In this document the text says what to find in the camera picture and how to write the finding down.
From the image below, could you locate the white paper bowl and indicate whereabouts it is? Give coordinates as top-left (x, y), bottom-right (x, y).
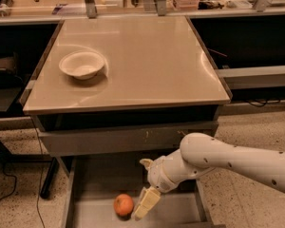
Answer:
top-left (59, 51), bottom-right (105, 80)

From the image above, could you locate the black floor cable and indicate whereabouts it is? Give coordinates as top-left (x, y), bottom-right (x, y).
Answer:
top-left (0, 117), bottom-right (47, 228)

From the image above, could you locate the black table leg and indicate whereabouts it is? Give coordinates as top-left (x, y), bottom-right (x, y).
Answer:
top-left (39, 158), bottom-right (58, 200)

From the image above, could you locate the orange fruit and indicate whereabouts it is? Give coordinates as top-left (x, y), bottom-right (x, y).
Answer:
top-left (113, 194), bottom-right (134, 217)

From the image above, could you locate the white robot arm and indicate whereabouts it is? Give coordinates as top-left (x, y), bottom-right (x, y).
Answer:
top-left (134, 133), bottom-right (285, 220)

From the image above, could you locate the grey metal post left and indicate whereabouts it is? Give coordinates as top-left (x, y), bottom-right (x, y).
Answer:
top-left (85, 0), bottom-right (97, 19)

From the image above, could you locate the open grey middle drawer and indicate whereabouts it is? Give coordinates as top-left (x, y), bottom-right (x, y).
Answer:
top-left (61, 150), bottom-right (226, 228)

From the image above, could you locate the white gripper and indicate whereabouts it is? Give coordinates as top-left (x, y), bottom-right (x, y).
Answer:
top-left (132, 156), bottom-right (177, 220)

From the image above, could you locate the closed grey top drawer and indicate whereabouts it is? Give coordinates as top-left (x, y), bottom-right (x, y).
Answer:
top-left (39, 121), bottom-right (219, 157)

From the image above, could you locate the grey drawer cabinet with counter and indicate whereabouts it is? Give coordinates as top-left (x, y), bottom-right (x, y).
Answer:
top-left (19, 15), bottom-right (233, 228)

